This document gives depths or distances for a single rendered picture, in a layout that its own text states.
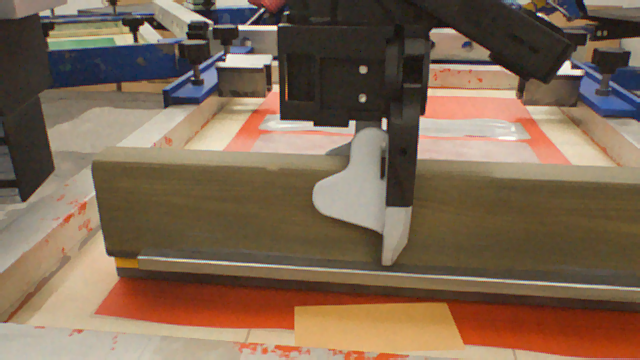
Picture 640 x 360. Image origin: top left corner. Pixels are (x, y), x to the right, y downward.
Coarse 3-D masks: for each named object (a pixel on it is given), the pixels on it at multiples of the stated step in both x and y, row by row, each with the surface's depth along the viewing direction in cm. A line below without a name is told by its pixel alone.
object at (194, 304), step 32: (256, 128) 73; (128, 288) 39; (160, 288) 39; (192, 288) 39; (224, 288) 39; (256, 288) 39; (288, 288) 39; (160, 320) 35; (192, 320) 35; (224, 320) 35; (256, 320) 35; (288, 320) 35
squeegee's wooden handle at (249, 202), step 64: (128, 192) 36; (192, 192) 35; (256, 192) 34; (448, 192) 33; (512, 192) 32; (576, 192) 32; (128, 256) 38; (320, 256) 36; (448, 256) 34; (512, 256) 34; (576, 256) 33
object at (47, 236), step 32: (448, 64) 94; (160, 128) 62; (192, 128) 69; (608, 128) 63; (64, 192) 46; (32, 224) 40; (64, 224) 41; (96, 224) 46; (0, 256) 36; (32, 256) 37; (64, 256) 41; (0, 288) 34; (32, 288) 38; (0, 320) 35; (0, 352) 28; (32, 352) 28; (64, 352) 28; (96, 352) 28; (128, 352) 28; (160, 352) 28; (192, 352) 28; (224, 352) 28; (256, 352) 28; (288, 352) 28; (320, 352) 28; (352, 352) 28
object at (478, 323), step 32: (448, 96) 88; (480, 160) 62; (512, 160) 62; (544, 160) 62; (480, 320) 35; (512, 320) 35; (544, 320) 35; (576, 320) 35; (608, 320) 35; (544, 352) 33; (576, 352) 33; (608, 352) 33
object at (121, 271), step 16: (128, 272) 39; (144, 272) 39; (160, 272) 39; (176, 272) 39; (304, 288) 38; (320, 288) 38; (336, 288) 38; (352, 288) 38; (368, 288) 37; (384, 288) 37; (400, 288) 37; (416, 288) 37; (528, 304) 37; (544, 304) 36; (560, 304) 36; (576, 304) 36; (592, 304) 36; (608, 304) 36; (624, 304) 35
